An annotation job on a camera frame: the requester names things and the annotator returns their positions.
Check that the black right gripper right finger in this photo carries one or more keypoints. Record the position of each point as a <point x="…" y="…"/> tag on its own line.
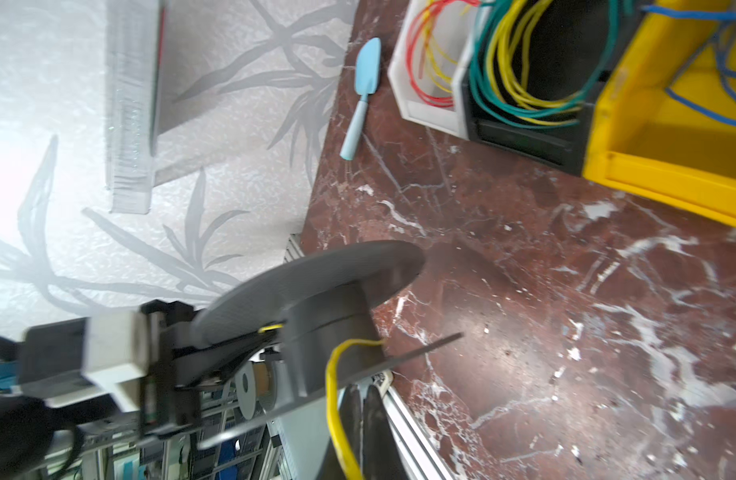
<point x="381" y="460"/>

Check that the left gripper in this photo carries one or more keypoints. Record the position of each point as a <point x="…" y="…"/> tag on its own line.
<point x="167" y="407"/>

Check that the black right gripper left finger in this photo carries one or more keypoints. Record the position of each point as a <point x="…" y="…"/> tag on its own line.
<point x="344" y="420"/>

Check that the grey perforated spool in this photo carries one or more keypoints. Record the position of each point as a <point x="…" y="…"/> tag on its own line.
<point x="310" y="306"/>

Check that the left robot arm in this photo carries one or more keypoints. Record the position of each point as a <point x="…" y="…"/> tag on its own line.
<point x="28" y="425"/>

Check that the light blue toy shovel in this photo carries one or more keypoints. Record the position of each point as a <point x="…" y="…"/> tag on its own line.
<point x="367" y="77"/>

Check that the white plastic bin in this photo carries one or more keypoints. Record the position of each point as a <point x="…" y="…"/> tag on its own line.
<point x="430" y="62"/>

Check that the black plastic bin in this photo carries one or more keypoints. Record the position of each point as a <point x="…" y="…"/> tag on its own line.
<point x="537" y="70"/>

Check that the yellow plastic bin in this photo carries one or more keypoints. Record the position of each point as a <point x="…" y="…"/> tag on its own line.
<point x="664" y="126"/>

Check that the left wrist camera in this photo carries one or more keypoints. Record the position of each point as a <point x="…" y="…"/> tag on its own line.
<point x="72" y="361"/>

